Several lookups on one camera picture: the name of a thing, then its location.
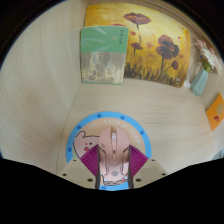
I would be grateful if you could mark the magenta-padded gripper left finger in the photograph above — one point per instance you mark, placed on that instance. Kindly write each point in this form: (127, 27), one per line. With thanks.
(88, 163)

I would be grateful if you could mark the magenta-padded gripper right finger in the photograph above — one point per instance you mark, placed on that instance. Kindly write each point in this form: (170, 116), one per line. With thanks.
(138, 163)

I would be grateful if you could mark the pink computer mouse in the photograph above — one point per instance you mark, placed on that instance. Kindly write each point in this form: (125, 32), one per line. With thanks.
(113, 150)

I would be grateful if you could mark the round blue-rimmed cartoon mouse pad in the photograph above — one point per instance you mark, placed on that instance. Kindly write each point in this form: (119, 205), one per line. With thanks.
(86, 126)

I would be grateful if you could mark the orange covered book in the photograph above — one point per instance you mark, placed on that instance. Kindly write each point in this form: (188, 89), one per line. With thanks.
(216, 115)

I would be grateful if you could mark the teal faceted vase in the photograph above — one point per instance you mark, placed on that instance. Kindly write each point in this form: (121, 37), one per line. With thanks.
(199, 83)

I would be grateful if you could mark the green covered book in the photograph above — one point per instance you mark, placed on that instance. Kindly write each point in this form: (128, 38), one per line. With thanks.
(103, 53)

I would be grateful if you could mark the pink and white flower bouquet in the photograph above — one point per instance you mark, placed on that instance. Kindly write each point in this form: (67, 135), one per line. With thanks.
(208, 56)

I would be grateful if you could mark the yellow poppy flower painting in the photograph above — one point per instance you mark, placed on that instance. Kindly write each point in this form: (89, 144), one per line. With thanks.
(153, 33)

